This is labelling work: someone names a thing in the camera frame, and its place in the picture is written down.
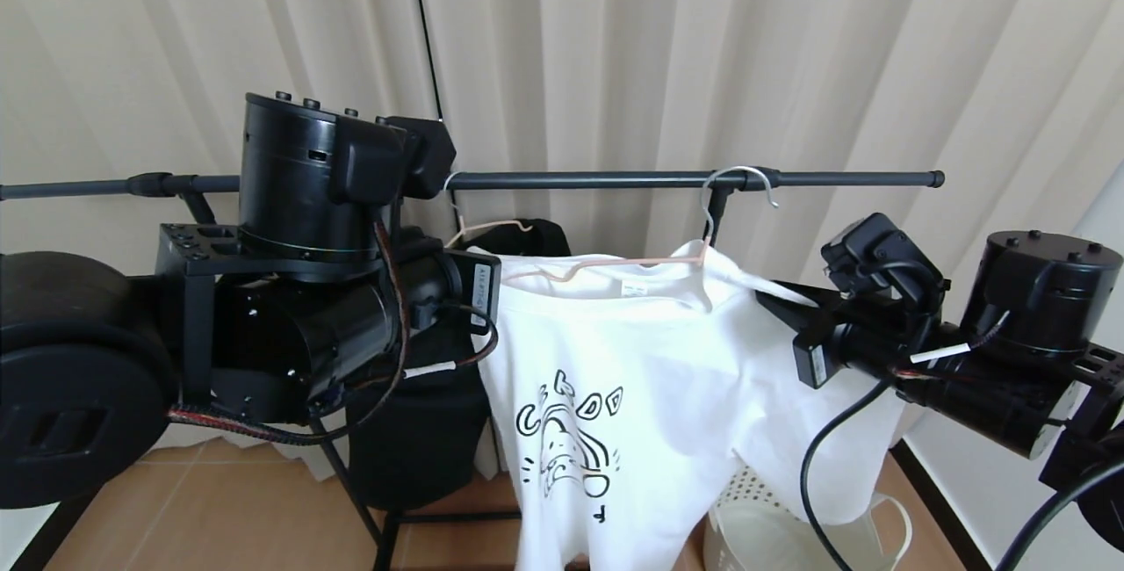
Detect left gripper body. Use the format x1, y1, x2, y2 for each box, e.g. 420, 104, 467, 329
413, 239, 503, 336

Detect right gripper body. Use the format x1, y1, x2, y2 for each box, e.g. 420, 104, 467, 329
792, 314, 907, 390

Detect pink clothes hanger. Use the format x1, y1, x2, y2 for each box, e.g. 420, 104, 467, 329
442, 171, 535, 249
503, 166, 781, 284

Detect black shorts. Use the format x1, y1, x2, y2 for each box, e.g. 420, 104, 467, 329
345, 218, 573, 512

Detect white garment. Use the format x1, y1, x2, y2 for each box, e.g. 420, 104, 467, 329
465, 240, 907, 571

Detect black clothes rack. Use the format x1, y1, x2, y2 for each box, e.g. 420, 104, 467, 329
0, 169, 946, 571

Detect white laundry basket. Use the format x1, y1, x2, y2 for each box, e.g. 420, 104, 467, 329
702, 464, 914, 571

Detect beige curtain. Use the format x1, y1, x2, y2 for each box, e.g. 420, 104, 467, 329
0, 0, 1124, 475

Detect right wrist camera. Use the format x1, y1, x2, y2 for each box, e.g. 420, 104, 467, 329
820, 213, 951, 328

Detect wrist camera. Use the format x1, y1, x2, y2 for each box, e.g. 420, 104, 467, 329
378, 114, 458, 200
820, 213, 951, 328

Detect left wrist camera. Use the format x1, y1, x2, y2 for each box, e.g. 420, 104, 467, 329
378, 114, 458, 200

